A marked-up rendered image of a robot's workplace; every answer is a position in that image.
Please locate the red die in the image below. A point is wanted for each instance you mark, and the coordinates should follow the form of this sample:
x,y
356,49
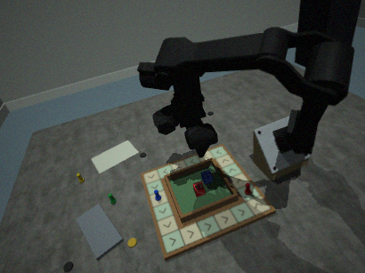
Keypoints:
x,y
199,189

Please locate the yellow round token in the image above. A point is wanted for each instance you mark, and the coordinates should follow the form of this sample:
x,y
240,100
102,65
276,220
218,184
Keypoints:
x,y
132,243

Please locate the blue pawn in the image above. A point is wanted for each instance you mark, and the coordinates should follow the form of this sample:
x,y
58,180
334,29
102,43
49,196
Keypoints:
x,y
157,196

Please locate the dark red pawn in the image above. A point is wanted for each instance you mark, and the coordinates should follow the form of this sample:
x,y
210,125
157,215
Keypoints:
x,y
248,190

